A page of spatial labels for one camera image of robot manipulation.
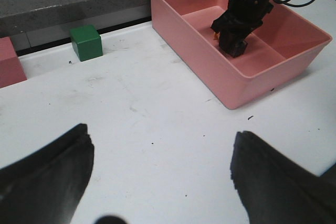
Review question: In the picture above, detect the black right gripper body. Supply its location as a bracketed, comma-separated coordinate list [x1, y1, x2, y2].
[211, 0, 272, 34]

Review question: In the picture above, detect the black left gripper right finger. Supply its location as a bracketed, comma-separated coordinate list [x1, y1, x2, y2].
[230, 131, 335, 223]

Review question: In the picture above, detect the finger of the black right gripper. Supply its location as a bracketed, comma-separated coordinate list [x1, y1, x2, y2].
[219, 29, 237, 57]
[232, 40, 248, 58]

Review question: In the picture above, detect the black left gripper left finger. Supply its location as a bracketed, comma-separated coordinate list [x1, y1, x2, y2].
[1, 124, 94, 223]

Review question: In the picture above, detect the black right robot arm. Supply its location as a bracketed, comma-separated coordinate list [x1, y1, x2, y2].
[211, 0, 273, 58]

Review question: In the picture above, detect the pink plastic bin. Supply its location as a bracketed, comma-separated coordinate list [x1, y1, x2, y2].
[151, 0, 332, 109]

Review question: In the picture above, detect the pink cube block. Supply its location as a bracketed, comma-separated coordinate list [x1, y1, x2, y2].
[0, 37, 27, 88]

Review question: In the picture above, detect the green cube block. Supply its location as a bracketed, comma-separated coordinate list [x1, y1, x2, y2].
[70, 25, 103, 62]

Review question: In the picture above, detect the grey stone counter ledge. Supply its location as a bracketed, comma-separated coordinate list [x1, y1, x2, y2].
[0, 0, 211, 39]

